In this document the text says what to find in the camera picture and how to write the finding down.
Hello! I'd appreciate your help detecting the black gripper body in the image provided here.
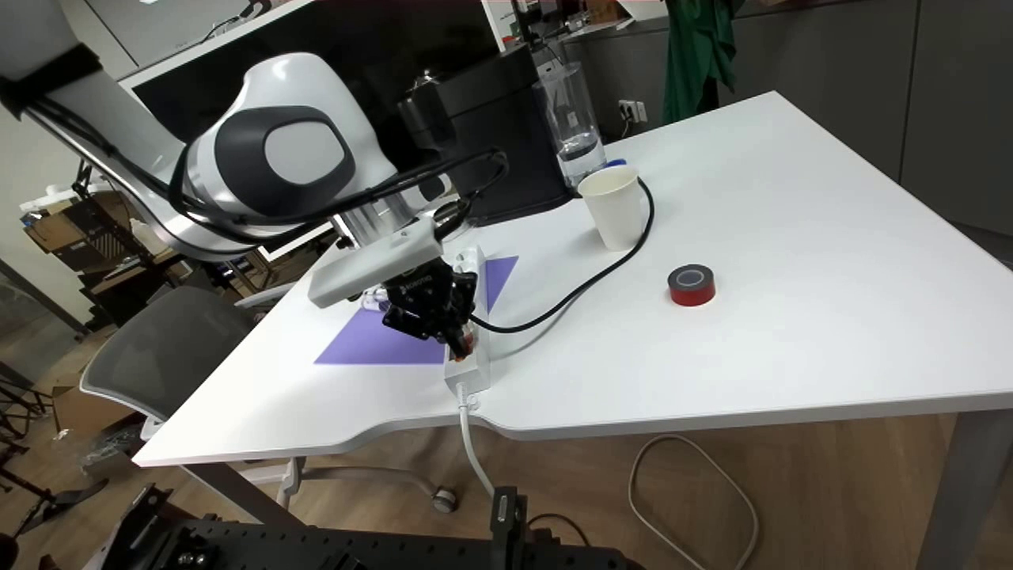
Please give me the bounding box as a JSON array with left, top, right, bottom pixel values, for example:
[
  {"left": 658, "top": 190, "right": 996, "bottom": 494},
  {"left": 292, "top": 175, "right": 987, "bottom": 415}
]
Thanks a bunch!
[{"left": 381, "top": 259, "right": 460, "bottom": 338}]

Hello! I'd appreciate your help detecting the white power strip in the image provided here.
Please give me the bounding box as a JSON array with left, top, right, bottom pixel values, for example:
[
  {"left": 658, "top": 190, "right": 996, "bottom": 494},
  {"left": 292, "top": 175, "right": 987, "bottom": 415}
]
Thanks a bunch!
[{"left": 439, "top": 243, "right": 494, "bottom": 390}]

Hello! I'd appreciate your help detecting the black coffee machine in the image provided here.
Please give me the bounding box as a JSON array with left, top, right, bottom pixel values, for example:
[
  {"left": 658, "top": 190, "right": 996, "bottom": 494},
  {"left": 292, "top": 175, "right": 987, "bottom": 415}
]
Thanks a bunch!
[{"left": 398, "top": 52, "right": 578, "bottom": 227}]

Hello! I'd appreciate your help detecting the white paper cup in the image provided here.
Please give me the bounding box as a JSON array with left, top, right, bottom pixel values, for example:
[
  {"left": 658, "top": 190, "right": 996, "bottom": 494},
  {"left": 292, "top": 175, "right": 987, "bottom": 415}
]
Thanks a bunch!
[{"left": 573, "top": 166, "right": 650, "bottom": 252}]

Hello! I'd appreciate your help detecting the clear plastic bottle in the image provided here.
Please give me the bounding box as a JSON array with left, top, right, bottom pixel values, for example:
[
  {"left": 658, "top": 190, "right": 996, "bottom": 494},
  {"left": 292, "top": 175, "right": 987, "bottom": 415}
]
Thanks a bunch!
[{"left": 532, "top": 40, "right": 607, "bottom": 192}]

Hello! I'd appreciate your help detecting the red tape roll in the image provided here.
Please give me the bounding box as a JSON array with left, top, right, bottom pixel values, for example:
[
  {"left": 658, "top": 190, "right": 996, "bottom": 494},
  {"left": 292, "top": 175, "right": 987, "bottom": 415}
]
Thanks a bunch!
[{"left": 664, "top": 262, "right": 718, "bottom": 312}]

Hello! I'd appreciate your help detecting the black perforated breadboard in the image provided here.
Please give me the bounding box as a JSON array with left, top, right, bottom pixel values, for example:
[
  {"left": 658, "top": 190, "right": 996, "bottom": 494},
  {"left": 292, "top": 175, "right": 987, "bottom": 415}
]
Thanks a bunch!
[{"left": 98, "top": 486, "right": 646, "bottom": 570}]

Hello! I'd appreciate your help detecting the white framed computer monitor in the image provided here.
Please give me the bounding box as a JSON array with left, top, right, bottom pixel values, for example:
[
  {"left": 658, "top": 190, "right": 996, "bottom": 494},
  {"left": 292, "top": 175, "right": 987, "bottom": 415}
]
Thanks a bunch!
[{"left": 118, "top": 0, "right": 532, "bottom": 151}]

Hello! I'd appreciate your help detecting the grey office chair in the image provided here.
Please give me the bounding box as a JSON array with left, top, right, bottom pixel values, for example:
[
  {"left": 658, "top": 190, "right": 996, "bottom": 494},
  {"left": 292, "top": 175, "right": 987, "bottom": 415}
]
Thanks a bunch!
[{"left": 76, "top": 282, "right": 465, "bottom": 521}]

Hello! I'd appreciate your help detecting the green cloth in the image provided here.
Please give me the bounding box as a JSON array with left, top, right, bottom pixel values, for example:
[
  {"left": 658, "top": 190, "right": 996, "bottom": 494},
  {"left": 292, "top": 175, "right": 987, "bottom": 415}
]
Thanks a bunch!
[{"left": 662, "top": 0, "right": 740, "bottom": 125}]

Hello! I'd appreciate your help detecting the white power strip cable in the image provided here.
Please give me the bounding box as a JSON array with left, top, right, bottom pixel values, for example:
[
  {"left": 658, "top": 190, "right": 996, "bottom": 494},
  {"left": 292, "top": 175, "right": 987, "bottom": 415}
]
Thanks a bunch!
[{"left": 452, "top": 376, "right": 764, "bottom": 570}]

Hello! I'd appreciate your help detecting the black plug and cable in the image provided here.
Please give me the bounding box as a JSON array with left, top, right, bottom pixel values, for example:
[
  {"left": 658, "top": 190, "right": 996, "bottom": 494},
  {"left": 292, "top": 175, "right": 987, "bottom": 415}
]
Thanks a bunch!
[{"left": 468, "top": 170, "right": 658, "bottom": 337}]

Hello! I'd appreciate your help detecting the black clamp post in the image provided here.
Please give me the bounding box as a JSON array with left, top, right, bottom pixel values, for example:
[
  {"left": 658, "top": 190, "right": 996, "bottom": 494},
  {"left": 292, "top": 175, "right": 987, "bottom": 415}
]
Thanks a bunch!
[{"left": 488, "top": 486, "right": 532, "bottom": 570}]

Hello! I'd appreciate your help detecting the white wall socket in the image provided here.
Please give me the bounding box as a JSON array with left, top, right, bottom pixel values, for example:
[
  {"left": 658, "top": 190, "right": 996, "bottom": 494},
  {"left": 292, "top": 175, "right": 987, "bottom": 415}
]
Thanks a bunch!
[{"left": 615, "top": 98, "right": 650, "bottom": 132}]

